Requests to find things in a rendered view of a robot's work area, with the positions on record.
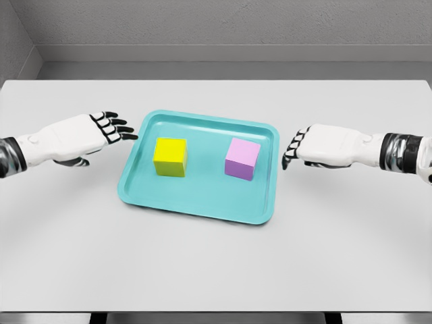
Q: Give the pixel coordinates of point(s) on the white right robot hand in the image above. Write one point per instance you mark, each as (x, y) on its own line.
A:
(324, 143)

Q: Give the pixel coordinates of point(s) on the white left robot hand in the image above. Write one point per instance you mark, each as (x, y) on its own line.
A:
(79, 135)

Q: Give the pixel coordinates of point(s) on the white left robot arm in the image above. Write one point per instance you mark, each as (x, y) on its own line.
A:
(25, 150)

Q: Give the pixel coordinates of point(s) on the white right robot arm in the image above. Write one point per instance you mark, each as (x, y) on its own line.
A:
(393, 150)

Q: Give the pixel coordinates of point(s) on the pink cube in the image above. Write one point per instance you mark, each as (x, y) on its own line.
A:
(241, 157)

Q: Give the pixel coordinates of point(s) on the yellow cube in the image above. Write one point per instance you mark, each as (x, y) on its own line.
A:
(169, 155)

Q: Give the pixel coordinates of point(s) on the teal rectangular tray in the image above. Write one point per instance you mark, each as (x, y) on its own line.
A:
(202, 168)

